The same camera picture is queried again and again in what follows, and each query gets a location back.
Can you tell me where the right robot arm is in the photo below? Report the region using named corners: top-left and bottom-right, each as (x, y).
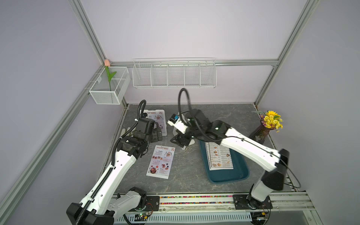
top-left (167, 88), bottom-right (291, 209)

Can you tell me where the white mesh wall basket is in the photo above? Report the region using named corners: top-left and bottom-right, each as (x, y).
top-left (89, 67), bottom-right (130, 105)

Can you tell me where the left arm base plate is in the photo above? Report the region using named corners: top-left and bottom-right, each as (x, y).
top-left (129, 196), bottom-right (160, 212)

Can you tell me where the white green work glove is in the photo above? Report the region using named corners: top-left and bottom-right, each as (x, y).
top-left (119, 128), bottom-right (127, 139)

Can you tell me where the white ventilation grille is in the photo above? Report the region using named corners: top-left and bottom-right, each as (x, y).
top-left (127, 212), bottom-right (252, 225)

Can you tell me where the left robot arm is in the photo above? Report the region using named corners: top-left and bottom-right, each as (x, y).
top-left (66, 100), bottom-right (162, 225)

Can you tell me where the pink artificial tulip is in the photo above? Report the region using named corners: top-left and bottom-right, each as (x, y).
top-left (104, 59), bottom-right (117, 91)

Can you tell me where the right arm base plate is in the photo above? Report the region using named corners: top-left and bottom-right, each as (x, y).
top-left (232, 194), bottom-right (273, 210)

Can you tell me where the dim sum menu sheet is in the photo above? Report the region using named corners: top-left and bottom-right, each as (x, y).
top-left (205, 142), bottom-right (233, 171)

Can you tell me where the white wire wall shelf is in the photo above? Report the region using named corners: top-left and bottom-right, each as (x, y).
top-left (132, 58), bottom-right (217, 89)

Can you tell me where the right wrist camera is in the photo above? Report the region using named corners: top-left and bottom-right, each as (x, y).
top-left (167, 114), bottom-right (188, 134)

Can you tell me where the teal plastic tray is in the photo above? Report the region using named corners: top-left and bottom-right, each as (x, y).
top-left (199, 141), bottom-right (249, 184)

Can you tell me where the white menu holder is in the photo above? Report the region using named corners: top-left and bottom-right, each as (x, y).
top-left (170, 127), bottom-right (195, 150)
top-left (144, 109), bottom-right (168, 137)

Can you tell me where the yellow flower bouquet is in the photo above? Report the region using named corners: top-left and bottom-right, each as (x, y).
top-left (253, 111), bottom-right (283, 132)

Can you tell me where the red special menu sheet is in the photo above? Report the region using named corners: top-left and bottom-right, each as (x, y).
top-left (146, 145), bottom-right (175, 179)

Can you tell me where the dark purple vase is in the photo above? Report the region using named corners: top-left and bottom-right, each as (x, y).
top-left (248, 124), bottom-right (272, 144)

